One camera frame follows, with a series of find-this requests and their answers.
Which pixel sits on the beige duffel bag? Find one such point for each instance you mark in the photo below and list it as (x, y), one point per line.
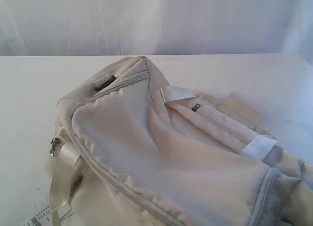
(132, 150)

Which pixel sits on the white barcode paper tag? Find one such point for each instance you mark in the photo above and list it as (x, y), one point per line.
(40, 218)

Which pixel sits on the white backdrop curtain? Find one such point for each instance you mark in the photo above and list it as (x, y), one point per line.
(142, 27)

